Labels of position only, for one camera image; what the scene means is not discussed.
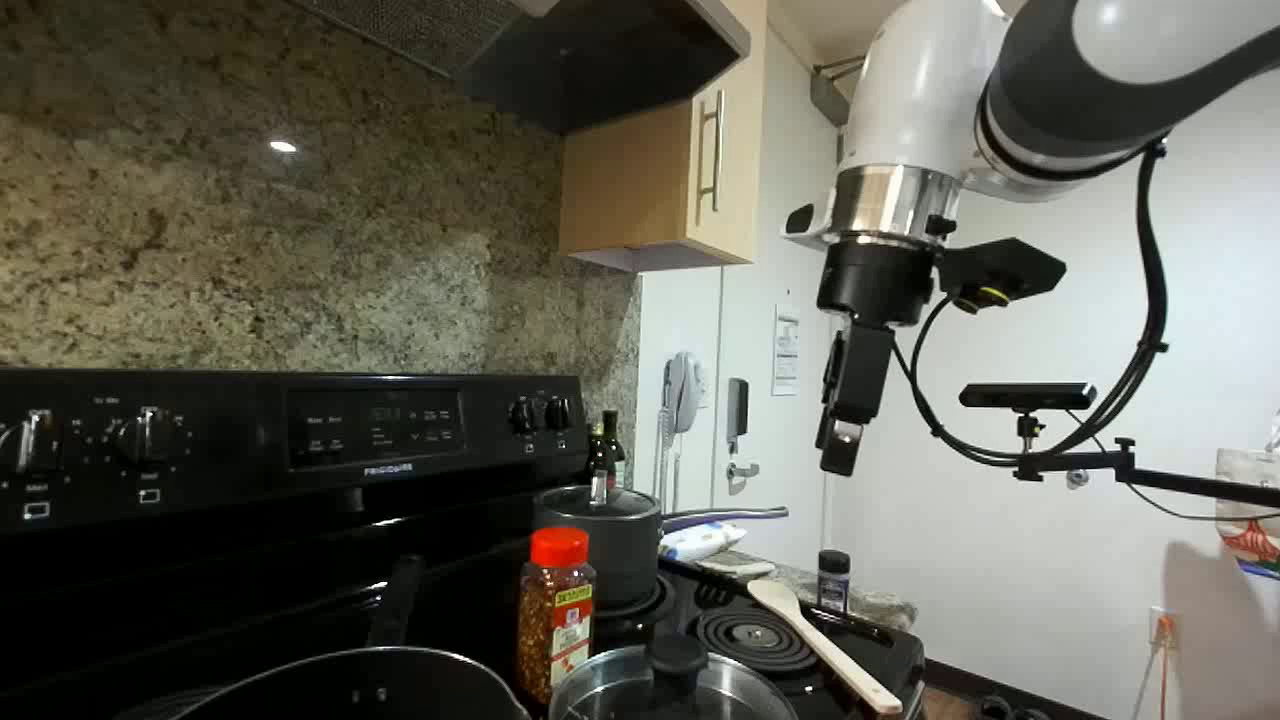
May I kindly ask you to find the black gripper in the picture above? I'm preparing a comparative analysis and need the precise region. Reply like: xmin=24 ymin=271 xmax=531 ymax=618
xmin=813 ymin=236 xmax=937 ymax=480

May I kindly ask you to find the spice container with red lid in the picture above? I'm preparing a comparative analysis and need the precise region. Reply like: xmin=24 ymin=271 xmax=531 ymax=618
xmin=511 ymin=520 xmax=600 ymax=707

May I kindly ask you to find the small jar with black lid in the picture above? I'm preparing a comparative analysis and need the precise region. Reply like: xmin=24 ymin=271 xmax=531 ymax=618
xmin=813 ymin=546 xmax=860 ymax=622

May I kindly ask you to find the glass lid with black knob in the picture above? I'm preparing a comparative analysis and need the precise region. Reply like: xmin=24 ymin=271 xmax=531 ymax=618
xmin=548 ymin=626 xmax=806 ymax=720

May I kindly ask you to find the white door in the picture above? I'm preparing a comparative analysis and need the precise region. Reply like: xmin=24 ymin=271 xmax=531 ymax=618
xmin=716 ymin=78 xmax=841 ymax=571

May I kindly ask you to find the white paper notice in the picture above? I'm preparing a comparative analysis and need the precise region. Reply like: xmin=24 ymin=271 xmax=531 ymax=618
xmin=768 ymin=313 xmax=806 ymax=402

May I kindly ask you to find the black door lock device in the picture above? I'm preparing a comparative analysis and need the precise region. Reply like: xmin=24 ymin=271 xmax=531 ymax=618
xmin=726 ymin=376 xmax=753 ymax=455

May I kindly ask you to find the plain wooden spoon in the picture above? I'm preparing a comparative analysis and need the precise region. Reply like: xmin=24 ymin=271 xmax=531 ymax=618
xmin=692 ymin=549 xmax=778 ymax=584

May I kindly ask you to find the slotted wooden spatula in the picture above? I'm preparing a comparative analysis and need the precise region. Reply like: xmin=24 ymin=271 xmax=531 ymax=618
xmin=742 ymin=571 xmax=912 ymax=720

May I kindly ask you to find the white bag with red print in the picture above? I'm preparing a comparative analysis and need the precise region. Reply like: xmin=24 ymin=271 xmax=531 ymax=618
xmin=1213 ymin=446 xmax=1280 ymax=579

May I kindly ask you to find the dark range hood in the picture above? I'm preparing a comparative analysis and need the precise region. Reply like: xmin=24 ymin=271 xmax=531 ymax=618
xmin=291 ymin=0 xmax=753 ymax=137

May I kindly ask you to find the black frying pan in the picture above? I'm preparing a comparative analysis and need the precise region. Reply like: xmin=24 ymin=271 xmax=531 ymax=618
xmin=115 ymin=552 xmax=535 ymax=720

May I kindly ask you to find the black kitchen stove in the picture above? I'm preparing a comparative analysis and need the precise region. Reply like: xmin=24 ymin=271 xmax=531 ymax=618
xmin=0 ymin=365 xmax=933 ymax=720

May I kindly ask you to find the black external camera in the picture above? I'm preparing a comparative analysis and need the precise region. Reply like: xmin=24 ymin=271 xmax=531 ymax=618
xmin=957 ymin=380 xmax=1100 ymax=416

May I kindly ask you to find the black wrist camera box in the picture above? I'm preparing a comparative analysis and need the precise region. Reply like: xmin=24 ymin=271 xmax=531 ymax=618
xmin=937 ymin=236 xmax=1073 ymax=313

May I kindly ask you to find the dark saucepan with metal handle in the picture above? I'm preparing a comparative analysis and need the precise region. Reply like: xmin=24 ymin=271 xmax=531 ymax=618
xmin=531 ymin=480 xmax=792 ymax=622

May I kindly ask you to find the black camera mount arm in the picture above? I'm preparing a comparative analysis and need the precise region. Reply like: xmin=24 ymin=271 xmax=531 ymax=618
xmin=1009 ymin=407 xmax=1280 ymax=511

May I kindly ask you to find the light wooden wall cabinet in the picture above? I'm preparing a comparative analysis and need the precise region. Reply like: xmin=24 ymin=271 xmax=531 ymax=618
xmin=558 ymin=0 xmax=778 ymax=278

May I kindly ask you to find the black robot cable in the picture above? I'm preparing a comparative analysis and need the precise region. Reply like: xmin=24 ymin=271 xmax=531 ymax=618
xmin=890 ymin=131 xmax=1175 ymax=473

